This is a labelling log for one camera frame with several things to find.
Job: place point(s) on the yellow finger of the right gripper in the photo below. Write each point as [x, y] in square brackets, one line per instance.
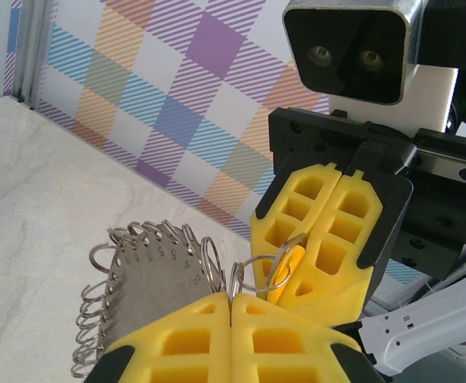
[281, 211]
[348, 247]

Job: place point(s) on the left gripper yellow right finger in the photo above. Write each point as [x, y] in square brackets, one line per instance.
[305, 351]

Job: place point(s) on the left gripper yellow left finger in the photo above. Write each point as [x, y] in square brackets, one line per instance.
[165, 351]

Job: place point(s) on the small silver key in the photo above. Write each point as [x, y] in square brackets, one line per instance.
[288, 244]

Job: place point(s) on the metal keyring organiser disc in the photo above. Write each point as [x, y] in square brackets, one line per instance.
[157, 271]

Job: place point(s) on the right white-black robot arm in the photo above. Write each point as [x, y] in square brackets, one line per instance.
[436, 315]

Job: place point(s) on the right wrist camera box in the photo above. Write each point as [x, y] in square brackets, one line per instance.
[348, 52]

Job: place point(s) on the aluminium frame post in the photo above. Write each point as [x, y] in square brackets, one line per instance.
[33, 48]

